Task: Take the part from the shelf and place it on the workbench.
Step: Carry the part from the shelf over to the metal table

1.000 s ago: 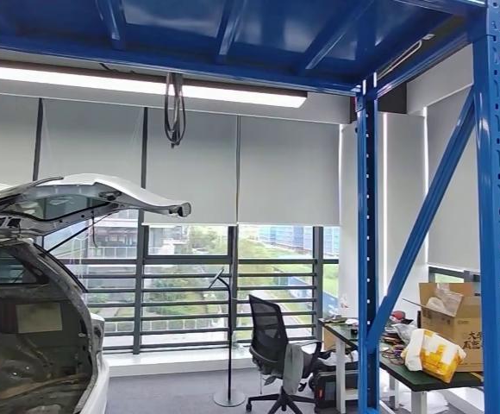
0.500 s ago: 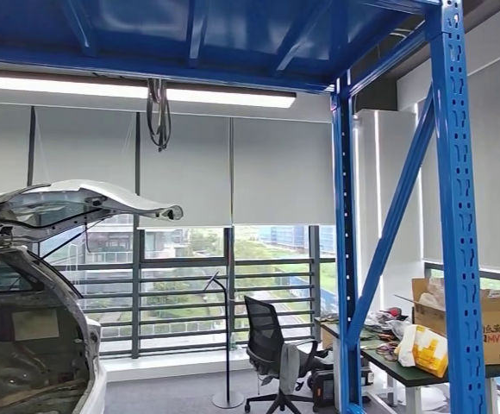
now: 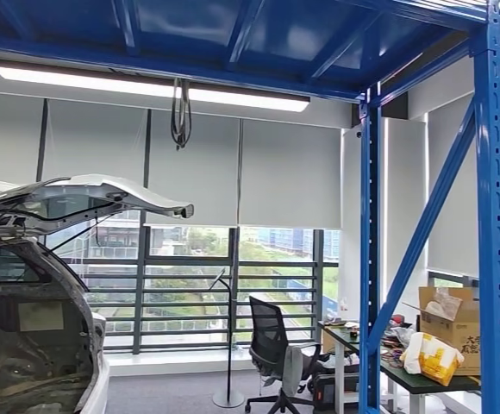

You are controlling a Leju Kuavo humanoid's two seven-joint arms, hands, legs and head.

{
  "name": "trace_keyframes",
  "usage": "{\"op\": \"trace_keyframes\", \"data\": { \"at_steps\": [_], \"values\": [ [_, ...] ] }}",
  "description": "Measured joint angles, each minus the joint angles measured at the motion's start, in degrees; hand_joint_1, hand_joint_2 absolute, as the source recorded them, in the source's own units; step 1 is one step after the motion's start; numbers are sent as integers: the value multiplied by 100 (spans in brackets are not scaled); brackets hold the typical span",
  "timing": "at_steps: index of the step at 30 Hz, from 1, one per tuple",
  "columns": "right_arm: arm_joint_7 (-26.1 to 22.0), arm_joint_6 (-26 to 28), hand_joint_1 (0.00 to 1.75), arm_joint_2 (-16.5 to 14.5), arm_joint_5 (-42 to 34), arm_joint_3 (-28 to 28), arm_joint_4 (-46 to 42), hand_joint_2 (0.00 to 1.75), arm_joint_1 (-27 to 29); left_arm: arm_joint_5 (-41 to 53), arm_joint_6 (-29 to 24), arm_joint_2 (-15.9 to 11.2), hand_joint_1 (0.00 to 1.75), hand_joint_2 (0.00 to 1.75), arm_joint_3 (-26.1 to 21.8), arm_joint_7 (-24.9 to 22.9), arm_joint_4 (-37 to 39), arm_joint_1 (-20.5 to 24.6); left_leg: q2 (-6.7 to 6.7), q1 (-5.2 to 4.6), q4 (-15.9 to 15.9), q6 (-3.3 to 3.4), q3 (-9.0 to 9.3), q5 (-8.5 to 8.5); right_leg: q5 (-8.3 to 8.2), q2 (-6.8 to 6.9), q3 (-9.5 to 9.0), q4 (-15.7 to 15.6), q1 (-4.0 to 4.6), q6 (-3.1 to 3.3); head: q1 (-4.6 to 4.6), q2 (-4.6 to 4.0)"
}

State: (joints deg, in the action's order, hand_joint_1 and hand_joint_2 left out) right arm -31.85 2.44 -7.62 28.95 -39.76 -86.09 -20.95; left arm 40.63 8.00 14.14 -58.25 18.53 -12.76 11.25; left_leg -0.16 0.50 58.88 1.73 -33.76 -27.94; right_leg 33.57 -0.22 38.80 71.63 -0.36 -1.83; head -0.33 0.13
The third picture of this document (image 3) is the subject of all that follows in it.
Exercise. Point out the black desk white legs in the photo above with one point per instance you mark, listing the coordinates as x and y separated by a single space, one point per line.
340 371
426 384

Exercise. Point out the white car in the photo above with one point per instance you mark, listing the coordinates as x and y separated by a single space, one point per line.
103 187

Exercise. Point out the clear plastic wrap pile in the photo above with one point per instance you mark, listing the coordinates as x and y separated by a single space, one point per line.
402 336

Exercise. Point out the black floor stand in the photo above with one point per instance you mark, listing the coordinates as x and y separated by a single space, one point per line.
229 354

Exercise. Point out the black equipment case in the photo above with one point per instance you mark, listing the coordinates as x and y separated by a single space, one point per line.
331 391

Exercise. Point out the grey roller blind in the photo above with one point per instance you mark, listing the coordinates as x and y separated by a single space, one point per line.
4 137
452 228
94 143
288 171
194 171

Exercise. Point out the yellow white plastic bag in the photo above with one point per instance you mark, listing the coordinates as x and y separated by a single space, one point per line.
431 360

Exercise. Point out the black mesh office chair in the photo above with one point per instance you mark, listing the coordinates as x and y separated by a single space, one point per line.
265 328

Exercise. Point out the printed cardboard box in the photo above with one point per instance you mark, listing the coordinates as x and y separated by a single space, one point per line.
452 331

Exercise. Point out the long white light strip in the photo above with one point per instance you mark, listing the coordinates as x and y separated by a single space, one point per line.
82 80

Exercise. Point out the grey garment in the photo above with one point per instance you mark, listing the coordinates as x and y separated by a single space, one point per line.
292 371

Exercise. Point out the clear plastic packing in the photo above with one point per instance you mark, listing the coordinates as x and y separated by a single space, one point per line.
444 306

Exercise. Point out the blue metal shelf rack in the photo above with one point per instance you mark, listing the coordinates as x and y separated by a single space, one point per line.
495 228

